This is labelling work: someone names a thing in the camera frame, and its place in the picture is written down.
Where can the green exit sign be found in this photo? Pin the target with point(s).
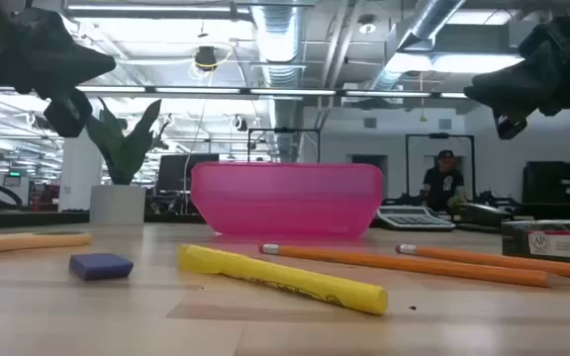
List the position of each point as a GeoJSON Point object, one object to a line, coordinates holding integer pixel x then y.
{"type": "Point", "coordinates": [14, 174]}

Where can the long LED light bar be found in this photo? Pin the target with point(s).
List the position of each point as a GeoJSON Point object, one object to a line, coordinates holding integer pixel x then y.
{"type": "Point", "coordinates": [196, 90]}

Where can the yellow highlighter marker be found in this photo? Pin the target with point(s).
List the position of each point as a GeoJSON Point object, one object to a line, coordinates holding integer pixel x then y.
{"type": "Point", "coordinates": [285, 279]}

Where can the grey desktop calculator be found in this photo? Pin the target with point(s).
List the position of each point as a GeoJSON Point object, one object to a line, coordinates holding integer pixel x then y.
{"type": "Point", "coordinates": [411, 219]}

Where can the pink translucent plastic pencil box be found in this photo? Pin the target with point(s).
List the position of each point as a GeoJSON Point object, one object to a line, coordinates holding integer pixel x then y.
{"type": "Point", "coordinates": [285, 198]}

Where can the green and yellow crayon box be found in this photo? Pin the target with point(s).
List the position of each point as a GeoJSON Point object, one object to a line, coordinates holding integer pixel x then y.
{"type": "Point", "coordinates": [552, 242]}

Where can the black computer monitor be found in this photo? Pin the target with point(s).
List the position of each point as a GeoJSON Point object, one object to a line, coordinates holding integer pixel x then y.
{"type": "Point", "coordinates": [176, 173]}

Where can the silver round ventilation duct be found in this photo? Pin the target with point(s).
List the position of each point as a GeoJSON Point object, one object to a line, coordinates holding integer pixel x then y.
{"type": "Point", "coordinates": [277, 39]}

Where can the black metal frame stand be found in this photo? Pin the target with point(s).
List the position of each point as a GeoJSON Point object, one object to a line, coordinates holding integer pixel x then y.
{"type": "Point", "coordinates": [438, 135]}

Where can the person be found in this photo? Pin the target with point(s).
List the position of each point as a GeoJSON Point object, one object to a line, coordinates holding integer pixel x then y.
{"type": "Point", "coordinates": [441, 185]}

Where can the black table frame rail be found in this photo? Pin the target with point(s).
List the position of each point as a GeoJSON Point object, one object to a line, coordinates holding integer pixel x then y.
{"type": "Point", "coordinates": [42, 220]}

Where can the grey wall vent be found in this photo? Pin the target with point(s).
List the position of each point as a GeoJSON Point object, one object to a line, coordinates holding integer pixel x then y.
{"type": "Point", "coordinates": [444, 123]}
{"type": "Point", "coordinates": [370, 123]}

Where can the orange pencil with pink eraser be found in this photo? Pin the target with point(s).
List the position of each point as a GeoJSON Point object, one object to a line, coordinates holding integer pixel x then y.
{"type": "Point", "coordinates": [389, 262]}
{"type": "Point", "coordinates": [488, 258]}

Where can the blue rectangular eraser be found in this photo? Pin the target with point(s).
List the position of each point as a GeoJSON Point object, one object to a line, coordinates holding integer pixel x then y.
{"type": "Point", "coordinates": [101, 267]}

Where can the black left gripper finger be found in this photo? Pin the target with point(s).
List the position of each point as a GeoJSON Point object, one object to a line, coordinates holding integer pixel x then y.
{"type": "Point", "coordinates": [79, 66]}

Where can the white square planter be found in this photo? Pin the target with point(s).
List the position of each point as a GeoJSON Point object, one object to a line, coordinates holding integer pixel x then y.
{"type": "Point", "coordinates": [117, 205]}

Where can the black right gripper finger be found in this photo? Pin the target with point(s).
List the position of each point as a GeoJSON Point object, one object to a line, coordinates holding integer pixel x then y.
{"type": "Point", "coordinates": [505, 91]}

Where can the green broad-leaf plant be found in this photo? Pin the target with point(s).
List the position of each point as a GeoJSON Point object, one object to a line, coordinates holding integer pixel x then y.
{"type": "Point", "coordinates": [124, 153]}

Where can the black cabinet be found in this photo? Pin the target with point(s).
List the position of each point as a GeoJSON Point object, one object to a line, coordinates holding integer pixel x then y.
{"type": "Point", "coordinates": [559, 190]}

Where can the black stapler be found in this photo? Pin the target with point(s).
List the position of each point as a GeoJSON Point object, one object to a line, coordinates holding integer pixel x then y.
{"type": "Point", "coordinates": [483, 215]}

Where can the silver slanted ventilation duct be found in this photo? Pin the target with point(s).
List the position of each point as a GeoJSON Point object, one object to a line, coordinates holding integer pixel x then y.
{"type": "Point", "coordinates": [433, 20]}

